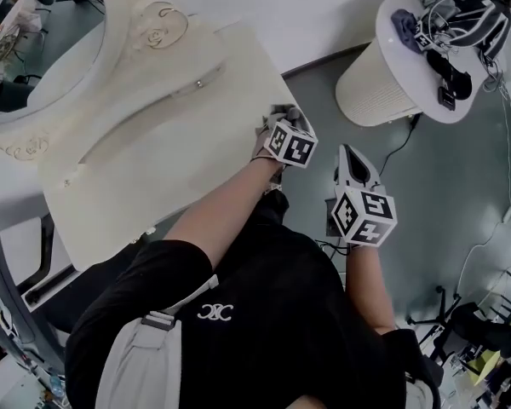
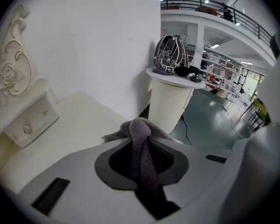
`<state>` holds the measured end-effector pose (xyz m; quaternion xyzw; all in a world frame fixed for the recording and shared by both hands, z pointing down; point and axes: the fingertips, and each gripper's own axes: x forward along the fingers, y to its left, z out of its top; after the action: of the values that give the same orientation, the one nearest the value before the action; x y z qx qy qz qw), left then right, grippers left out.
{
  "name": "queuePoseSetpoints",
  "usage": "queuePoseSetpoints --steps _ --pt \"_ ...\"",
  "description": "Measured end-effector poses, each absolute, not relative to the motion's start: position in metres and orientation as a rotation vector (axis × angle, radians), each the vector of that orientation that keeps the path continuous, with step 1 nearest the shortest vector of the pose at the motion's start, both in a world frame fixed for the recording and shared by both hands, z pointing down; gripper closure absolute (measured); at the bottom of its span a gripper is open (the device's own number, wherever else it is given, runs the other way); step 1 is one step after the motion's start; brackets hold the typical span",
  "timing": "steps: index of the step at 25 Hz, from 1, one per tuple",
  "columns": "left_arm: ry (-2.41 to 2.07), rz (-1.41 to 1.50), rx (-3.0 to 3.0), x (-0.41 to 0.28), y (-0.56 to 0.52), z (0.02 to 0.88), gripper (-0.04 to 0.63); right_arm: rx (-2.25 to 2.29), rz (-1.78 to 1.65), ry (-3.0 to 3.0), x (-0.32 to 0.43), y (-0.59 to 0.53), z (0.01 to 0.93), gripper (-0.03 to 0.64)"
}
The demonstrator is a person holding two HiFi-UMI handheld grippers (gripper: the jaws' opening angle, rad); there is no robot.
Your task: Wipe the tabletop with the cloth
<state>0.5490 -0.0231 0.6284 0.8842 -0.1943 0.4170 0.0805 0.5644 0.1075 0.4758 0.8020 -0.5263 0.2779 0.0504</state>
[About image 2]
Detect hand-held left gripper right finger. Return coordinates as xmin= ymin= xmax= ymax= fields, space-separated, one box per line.
xmin=150 ymin=136 xmax=238 ymax=224

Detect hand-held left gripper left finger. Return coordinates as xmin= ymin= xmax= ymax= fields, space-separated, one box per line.
xmin=17 ymin=138 xmax=156 ymax=224

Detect grey cloth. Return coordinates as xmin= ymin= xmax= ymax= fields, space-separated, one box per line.
xmin=101 ymin=117 xmax=175 ymax=193

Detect cream raised drawer shelf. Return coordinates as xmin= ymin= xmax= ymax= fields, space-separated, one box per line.
xmin=3 ymin=93 xmax=60 ymax=149

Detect round white side table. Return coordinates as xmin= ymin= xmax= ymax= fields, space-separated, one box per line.
xmin=146 ymin=66 xmax=206 ymax=134

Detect yellow table black legs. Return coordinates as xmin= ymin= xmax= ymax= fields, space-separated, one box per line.
xmin=247 ymin=98 xmax=269 ymax=128

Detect black soft pouch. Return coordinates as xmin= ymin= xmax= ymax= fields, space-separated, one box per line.
xmin=174 ymin=65 xmax=201 ymax=77

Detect small black white patterned block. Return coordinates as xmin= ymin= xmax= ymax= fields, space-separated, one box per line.
xmin=162 ymin=64 xmax=174 ymax=75

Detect white storage shelves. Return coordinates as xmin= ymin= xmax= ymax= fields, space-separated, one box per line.
xmin=200 ymin=47 xmax=247 ymax=99

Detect black mezzanine railing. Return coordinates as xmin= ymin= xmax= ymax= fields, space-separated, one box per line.
xmin=160 ymin=0 xmax=274 ymax=47

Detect black floor cable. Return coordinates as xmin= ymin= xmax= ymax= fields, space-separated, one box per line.
xmin=180 ymin=114 xmax=193 ymax=147

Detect oval mirror white carved frame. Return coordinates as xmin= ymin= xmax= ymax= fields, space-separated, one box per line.
xmin=0 ymin=3 xmax=49 ymax=116

